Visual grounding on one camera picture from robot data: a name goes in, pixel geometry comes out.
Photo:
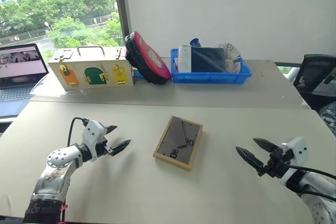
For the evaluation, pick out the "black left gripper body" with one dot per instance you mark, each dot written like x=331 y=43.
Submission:
x=103 y=148

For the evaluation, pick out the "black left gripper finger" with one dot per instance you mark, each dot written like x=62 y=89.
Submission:
x=111 y=129
x=120 y=147

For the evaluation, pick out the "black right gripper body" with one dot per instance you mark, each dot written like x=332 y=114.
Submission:
x=275 y=165

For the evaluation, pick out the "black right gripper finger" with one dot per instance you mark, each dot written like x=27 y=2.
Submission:
x=249 y=158
x=265 y=144

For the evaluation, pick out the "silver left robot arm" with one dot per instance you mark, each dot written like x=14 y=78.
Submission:
x=56 y=171

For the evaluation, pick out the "wooden latch busy box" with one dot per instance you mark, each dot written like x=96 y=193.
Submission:
x=92 y=74

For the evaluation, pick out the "small blue object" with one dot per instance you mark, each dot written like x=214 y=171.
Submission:
x=138 y=74

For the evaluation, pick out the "dark plastic-wrapped bundle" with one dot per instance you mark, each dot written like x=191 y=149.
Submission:
x=329 y=117

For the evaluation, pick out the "red and black round pad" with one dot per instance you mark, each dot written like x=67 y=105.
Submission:
x=151 y=58

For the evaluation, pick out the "black office chair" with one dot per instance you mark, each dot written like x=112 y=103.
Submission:
x=315 y=77

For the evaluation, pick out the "blue plastic bin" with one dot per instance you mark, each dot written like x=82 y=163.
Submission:
x=210 y=77

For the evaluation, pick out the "clear plastic bag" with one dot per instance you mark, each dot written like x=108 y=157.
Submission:
x=232 y=60

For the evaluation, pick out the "white slim carton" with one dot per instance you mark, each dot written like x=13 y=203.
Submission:
x=184 y=60

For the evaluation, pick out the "dark blue flat box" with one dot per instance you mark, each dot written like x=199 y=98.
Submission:
x=208 y=60

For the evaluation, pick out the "grey laptop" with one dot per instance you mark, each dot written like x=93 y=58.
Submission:
x=18 y=77

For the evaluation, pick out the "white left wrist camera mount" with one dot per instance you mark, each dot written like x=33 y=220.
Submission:
x=92 y=131

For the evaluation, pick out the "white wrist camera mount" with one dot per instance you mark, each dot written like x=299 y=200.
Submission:
x=92 y=131
x=298 y=147

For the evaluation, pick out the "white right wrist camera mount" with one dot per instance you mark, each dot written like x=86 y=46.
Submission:
x=298 y=147

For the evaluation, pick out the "wooden framed puzzle board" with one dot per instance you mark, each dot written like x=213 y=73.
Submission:
x=178 y=142

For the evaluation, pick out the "dark window frame post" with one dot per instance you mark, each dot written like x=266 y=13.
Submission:
x=122 y=6

